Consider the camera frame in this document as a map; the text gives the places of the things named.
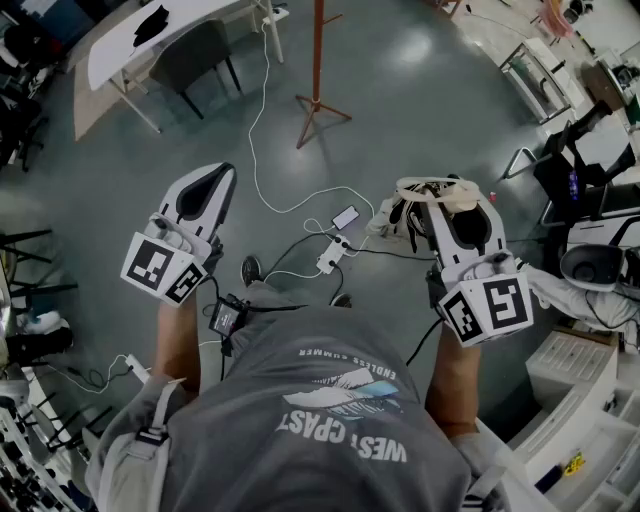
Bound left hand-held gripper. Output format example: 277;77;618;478
119;162;239;307

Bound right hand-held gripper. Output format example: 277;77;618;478
422;196;535;348

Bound wooden coat stand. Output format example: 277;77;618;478
294;0;354;150

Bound person's right forearm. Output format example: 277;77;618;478
424;319;484;440

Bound person's left forearm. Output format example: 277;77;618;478
152;294;202;396

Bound person's left shoe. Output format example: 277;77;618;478
240;254;262;287

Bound white cloth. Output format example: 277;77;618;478
524;264;626;331

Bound black waist device box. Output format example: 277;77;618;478
208;294;250;337

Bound person's grey trousers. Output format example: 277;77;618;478
227;279;354;351

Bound white round sensor head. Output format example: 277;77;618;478
559;243;629;295

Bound smartphone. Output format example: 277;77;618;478
331;204;360;231

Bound white power strip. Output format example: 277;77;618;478
316;233;351;275
124;353;151;384

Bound dark grey chair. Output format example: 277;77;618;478
148;18;244;121

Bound beige floor platform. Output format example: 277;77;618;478
73;62;161;144

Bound white table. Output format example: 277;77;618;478
87;0;286;134

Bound black metal stand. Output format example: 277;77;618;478
0;228;79;311

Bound white drawer cabinet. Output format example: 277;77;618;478
509;327;640;512

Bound glass display table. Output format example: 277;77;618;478
499;37;586;126

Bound black cloth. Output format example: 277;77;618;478
132;4;171;49

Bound black office chair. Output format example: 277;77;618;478
0;94;49;174

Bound black bag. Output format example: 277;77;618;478
4;327;74;366

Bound person's grey t-shirt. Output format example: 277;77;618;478
84;304;506;512

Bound white charging cable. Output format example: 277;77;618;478
247;19;375;237

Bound black floor cable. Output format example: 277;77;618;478
262;232;437;307

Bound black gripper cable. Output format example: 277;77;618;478
404;318;445;366

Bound grey shoulder strap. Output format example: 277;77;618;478
464;464;506;512
127;382;174;461

